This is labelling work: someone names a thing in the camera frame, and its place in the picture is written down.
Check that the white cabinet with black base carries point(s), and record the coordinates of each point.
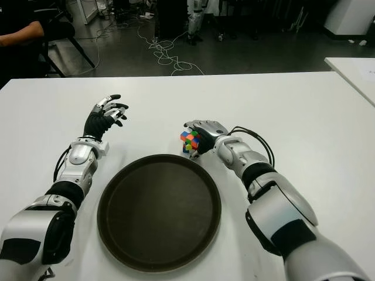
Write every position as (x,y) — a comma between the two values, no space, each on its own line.
(348,14)

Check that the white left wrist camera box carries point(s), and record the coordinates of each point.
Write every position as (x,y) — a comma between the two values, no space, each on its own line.
(105,148)

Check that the multicoloured Rubik's cube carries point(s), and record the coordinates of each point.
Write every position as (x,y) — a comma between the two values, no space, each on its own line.
(189,137)

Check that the robot right arm silver black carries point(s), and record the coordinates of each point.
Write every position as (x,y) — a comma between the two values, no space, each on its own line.
(281,216)

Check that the seated person in black shirt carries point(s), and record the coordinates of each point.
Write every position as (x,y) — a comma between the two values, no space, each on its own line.
(14,61)

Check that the robot right hand black silver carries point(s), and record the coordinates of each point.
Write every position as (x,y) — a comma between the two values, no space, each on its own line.
(209,131)

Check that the robot left arm silver black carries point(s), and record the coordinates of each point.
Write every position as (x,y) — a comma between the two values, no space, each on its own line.
(32,228)

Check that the white power strip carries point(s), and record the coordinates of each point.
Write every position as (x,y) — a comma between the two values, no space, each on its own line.
(146,16)

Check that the person's bare forearm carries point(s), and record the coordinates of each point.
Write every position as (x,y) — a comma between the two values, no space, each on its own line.
(20,33)

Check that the small white floor scrap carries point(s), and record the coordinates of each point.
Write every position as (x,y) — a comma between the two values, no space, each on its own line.
(362,42)

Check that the white board panel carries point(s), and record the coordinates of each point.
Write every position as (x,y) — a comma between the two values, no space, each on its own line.
(82,10)

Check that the white side table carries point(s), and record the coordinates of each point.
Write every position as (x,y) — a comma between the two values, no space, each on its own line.
(354,74)

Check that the tall black cabinet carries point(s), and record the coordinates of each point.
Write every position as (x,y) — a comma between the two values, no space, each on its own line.
(171,17)

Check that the black metal chair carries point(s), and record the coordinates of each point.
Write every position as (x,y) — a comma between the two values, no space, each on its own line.
(63,29)

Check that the round dark brown plate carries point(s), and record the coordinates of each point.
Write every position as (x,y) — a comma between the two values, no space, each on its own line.
(159,210)

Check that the robot left hand black silver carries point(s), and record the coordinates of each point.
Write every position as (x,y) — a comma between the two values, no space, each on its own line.
(95,123)

